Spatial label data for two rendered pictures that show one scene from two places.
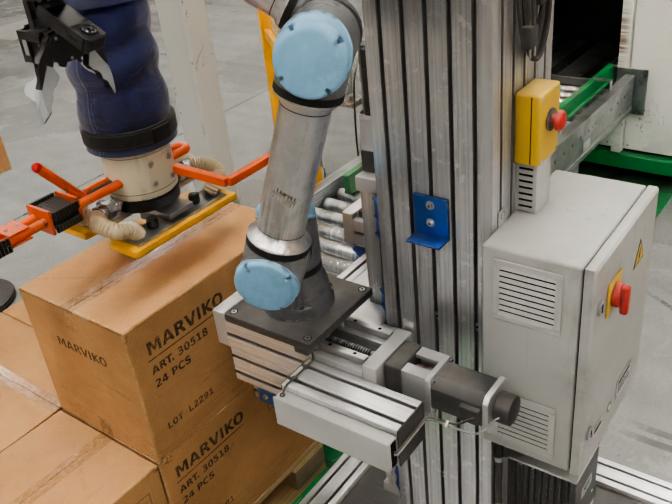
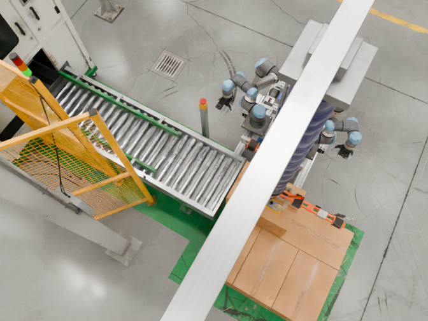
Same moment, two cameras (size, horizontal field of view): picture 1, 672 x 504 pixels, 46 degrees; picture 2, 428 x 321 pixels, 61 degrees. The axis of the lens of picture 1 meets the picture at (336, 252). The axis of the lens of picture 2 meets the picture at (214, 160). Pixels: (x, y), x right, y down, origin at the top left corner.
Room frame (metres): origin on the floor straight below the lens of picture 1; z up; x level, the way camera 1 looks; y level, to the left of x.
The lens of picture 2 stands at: (2.39, 1.26, 4.06)
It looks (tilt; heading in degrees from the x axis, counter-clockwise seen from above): 69 degrees down; 262
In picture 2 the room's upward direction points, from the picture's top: 2 degrees counter-clockwise
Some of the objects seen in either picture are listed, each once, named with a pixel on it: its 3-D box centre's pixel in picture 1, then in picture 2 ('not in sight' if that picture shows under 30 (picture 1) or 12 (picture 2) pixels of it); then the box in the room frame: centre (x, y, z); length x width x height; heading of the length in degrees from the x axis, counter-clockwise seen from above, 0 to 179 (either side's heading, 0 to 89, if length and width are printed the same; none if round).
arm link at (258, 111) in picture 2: not in sight; (258, 112); (1.76, -0.23, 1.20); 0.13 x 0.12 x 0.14; 124
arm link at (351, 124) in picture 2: not in sight; (349, 126); (1.30, 0.31, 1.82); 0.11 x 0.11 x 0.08; 77
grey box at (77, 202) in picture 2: not in sight; (76, 201); (3.25, 0.44, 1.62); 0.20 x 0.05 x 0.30; 140
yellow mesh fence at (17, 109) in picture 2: not in sight; (42, 120); (3.73, -0.60, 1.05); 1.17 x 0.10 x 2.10; 140
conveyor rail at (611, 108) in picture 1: (527, 188); (151, 114); (2.78, -0.78, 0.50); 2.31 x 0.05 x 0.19; 140
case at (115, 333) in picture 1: (175, 313); (263, 200); (1.81, 0.46, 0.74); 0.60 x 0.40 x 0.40; 140
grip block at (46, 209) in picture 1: (55, 212); (297, 200); (1.62, 0.62, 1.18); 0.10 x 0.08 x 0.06; 50
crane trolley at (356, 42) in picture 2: not in sight; (332, 53); (1.80, 0.46, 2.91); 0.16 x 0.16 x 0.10; 50
